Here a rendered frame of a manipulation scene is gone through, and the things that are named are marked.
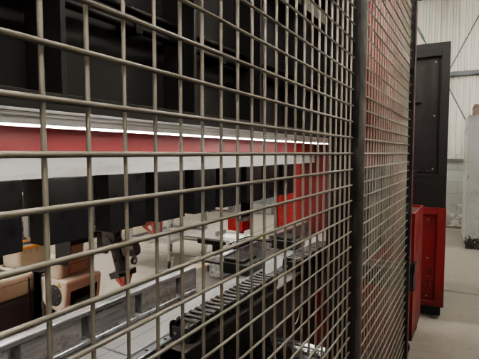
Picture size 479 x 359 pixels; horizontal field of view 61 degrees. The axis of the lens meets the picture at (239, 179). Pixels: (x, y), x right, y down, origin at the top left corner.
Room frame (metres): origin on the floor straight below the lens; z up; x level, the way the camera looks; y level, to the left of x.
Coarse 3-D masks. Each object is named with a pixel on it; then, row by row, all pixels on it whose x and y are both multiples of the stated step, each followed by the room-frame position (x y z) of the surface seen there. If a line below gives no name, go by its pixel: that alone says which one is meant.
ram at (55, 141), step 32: (0, 128) 0.88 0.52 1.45; (32, 128) 0.94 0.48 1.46; (0, 160) 0.88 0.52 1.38; (32, 160) 0.94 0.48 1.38; (64, 160) 1.01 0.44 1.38; (96, 160) 1.10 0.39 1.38; (128, 160) 1.20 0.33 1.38; (160, 160) 1.33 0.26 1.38; (192, 160) 1.48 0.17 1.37; (224, 160) 1.66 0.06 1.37; (256, 160) 1.91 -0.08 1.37; (288, 160) 2.24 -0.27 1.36
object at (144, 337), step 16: (320, 240) 1.91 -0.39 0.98; (256, 272) 1.39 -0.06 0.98; (272, 272) 1.40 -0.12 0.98; (224, 288) 1.22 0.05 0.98; (192, 304) 1.09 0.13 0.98; (160, 320) 0.98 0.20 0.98; (144, 336) 0.89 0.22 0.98; (160, 336) 0.89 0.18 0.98; (96, 352) 0.82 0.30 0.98; (112, 352) 0.82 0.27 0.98; (144, 352) 0.82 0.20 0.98
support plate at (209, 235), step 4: (196, 232) 2.02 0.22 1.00; (200, 232) 2.02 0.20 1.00; (208, 232) 2.02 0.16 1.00; (212, 232) 2.02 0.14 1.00; (228, 232) 2.02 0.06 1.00; (232, 232) 2.02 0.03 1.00; (188, 236) 1.94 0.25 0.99; (192, 236) 1.93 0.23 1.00; (196, 236) 1.92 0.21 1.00; (200, 236) 1.91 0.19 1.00; (208, 236) 1.91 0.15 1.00; (212, 236) 1.91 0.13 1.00; (216, 236) 1.91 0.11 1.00; (212, 240) 1.87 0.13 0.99; (216, 240) 1.86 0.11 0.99; (224, 240) 1.84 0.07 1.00; (228, 240) 1.84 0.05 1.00; (232, 240) 1.84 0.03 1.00
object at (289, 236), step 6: (282, 234) 1.80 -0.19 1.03; (288, 234) 1.80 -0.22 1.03; (258, 240) 1.83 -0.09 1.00; (270, 240) 1.81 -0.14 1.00; (282, 240) 1.73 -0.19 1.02; (288, 240) 1.72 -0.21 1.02; (300, 240) 1.75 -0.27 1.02; (282, 246) 1.72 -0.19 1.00; (288, 246) 1.71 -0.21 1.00; (300, 246) 1.75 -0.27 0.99
